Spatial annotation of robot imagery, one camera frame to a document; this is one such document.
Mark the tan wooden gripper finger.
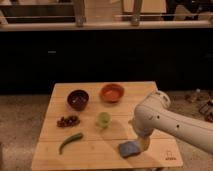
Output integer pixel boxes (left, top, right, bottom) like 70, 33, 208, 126
138, 137, 150, 151

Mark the blue sponge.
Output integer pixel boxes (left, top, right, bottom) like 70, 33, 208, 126
118, 140, 141, 158

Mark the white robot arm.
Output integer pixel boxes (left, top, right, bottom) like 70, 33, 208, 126
132, 91, 213, 155

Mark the red bowl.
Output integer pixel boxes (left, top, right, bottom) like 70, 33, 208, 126
100, 83, 125, 103

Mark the dark brown bowl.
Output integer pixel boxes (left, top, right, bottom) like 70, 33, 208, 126
67, 89, 89, 111

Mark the green cup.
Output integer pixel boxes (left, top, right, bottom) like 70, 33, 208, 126
97, 112, 111, 128

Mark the wooden table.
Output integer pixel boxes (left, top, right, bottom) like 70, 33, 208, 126
31, 82, 183, 171

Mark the green chili pepper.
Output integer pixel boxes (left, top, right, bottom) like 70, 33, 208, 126
58, 133, 84, 155

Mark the clutter on floor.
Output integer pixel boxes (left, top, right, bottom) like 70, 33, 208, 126
185, 89, 213, 123

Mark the bunch of dark grapes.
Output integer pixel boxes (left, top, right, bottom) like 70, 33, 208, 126
57, 115, 80, 128

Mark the wooden rail shelf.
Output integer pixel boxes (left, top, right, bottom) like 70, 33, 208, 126
0, 0, 213, 31

